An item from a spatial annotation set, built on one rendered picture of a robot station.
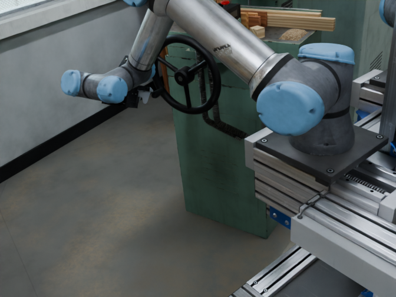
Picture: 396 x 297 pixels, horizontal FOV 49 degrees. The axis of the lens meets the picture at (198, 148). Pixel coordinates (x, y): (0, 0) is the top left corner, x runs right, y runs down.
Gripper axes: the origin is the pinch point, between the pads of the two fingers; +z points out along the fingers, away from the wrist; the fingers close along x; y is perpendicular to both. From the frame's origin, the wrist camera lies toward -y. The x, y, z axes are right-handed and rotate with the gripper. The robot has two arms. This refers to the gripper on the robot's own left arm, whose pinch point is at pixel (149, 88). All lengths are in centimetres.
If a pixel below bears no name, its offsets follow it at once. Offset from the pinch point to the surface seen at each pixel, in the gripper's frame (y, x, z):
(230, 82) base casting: -7.2, 17.5, 24.0
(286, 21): -31, 33, 29
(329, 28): -30, 48, 31
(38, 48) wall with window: -13, -124, 37
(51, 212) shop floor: 71, -76, 24
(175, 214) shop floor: 59, -18, 52
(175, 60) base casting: -12.3, -6.6, 19.8
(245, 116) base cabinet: 4.5, 22.5, 30.6
